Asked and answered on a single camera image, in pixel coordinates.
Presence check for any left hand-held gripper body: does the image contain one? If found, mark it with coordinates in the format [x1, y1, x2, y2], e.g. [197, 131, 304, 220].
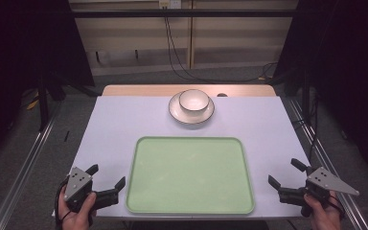
[63, 166, 120, 215]

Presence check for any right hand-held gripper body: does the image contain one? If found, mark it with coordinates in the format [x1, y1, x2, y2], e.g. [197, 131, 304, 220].
[277, 166, 360, 219]

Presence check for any light green tray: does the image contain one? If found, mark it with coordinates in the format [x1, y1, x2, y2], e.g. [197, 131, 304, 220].
[125, 135, 256, 216]

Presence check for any white plate with dark rim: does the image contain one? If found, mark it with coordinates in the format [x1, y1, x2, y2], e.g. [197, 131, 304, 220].
[168, 91, 216, 126]

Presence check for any white bowl with dark rim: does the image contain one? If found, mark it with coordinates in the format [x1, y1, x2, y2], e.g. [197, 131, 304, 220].
[178, 88, 211, 114]

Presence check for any person's left hand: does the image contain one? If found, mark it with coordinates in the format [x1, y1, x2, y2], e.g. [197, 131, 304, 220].
[57, 186, 98, 230]

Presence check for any person's right hand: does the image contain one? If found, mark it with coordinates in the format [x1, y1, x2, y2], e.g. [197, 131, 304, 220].
[303, 190, 343, 230]

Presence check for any white table mat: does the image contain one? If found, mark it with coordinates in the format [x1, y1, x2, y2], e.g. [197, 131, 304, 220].
[52, 95, 311, 222]

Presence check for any black metal stand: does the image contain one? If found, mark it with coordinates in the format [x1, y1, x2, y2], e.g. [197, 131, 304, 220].
[35, 61, 51, 132]

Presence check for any yellow object on floor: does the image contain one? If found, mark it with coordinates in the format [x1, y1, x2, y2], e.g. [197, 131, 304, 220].
[26, 90, 41, 111]

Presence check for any black curtain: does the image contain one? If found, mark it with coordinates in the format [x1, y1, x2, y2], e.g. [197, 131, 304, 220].
[0, 0, 96, 169]
[272, 0, 368, 185]

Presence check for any black horizontal bar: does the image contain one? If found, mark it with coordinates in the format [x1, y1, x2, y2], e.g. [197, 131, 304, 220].
[69, 9, 299, 19]

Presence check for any aluminium floor rail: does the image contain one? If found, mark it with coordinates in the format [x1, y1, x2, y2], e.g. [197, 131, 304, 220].
[0, 99, 62, 230]
[287, 98, 368, 230]

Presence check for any wooden wall post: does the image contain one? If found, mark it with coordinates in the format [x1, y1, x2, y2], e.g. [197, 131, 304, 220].
[186, 0, 196, 70]

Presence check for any white wall socket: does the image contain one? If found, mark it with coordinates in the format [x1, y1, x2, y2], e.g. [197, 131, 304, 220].
[158, 0, 183, 10]

